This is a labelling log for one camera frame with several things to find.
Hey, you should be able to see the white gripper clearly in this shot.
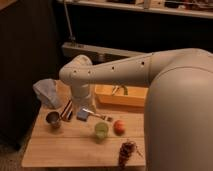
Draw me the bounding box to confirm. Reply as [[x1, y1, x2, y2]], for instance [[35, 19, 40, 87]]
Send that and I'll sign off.
[[70, 84, 96, 113]]

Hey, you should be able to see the red apple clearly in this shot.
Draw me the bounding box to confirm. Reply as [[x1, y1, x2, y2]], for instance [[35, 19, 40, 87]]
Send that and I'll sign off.
[[113, 120, 125, 135]]

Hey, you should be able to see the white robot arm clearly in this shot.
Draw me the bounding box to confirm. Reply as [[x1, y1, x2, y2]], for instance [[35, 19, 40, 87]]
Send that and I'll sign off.
[[59, 48, 213, 171]]

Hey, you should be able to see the metal cup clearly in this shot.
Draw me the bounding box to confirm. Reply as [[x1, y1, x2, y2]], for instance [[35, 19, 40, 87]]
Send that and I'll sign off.
[[46, 111, 61, 129]]

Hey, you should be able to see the green plastic cup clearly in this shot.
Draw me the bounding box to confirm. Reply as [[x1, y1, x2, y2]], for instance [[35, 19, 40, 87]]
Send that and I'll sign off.
[[95, 122, 109, 139]]

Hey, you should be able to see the blue sponge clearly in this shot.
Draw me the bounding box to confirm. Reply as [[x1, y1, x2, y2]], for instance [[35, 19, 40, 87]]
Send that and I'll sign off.
[[76, 109, 89, 121]]

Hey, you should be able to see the striped chocolate bar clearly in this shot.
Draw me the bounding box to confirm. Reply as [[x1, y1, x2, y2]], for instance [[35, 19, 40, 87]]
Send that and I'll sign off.
[[60, 100, 73, 122]]

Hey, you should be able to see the crumpled blue cloth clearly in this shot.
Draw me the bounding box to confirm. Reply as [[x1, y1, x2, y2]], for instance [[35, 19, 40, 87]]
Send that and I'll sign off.
[[33, 78, 61, 109]]

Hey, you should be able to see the metal object in bin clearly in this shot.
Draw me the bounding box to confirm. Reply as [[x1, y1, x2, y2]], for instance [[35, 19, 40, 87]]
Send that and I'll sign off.
[[111, 85, 128, 95]]

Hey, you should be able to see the yellow plastic bin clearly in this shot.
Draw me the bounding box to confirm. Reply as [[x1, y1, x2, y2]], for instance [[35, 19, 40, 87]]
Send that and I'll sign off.
[[95, 85, 148, 107]]

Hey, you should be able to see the pine cone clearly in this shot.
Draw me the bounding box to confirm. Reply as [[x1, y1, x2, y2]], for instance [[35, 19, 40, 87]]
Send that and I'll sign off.
[[118, 140, 142, 169]]

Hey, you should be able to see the grey shelf rail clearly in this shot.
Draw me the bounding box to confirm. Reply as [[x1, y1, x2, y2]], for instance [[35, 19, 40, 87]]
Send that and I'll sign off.
[[61, 42, 142, 62]]

